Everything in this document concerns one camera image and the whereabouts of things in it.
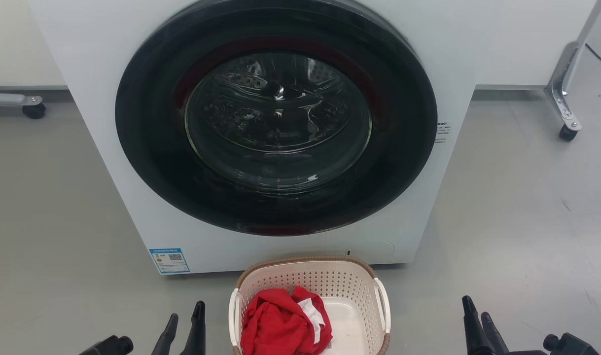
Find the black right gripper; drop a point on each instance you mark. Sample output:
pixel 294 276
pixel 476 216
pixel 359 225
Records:
pixel 574 346

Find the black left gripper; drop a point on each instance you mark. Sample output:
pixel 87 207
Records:
pixel 114 345

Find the small printed text sticker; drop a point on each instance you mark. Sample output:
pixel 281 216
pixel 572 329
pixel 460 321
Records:
pixel 442 132

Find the red garment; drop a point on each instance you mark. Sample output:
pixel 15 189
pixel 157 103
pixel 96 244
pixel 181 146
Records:
pixel 275 325

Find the round black washing machine door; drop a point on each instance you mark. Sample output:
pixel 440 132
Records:
pixel 152 123

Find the cream perforated laundry basket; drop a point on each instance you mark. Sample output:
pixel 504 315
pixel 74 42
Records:
pixel 349 286

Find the silver metal frame leg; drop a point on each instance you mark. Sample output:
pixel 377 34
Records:
pixel 559 88

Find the black caster wheel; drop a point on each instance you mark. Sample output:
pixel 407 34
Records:
pixel 34 111
pixel 568 133

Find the blue energy label sticker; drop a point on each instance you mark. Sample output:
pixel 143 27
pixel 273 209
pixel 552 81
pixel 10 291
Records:
pixel 169 260

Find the white washing machine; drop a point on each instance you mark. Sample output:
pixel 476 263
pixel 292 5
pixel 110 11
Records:
pixel 108 162

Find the grey metal stand leg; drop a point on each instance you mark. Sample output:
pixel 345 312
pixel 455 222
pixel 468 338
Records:
pixel 4 97

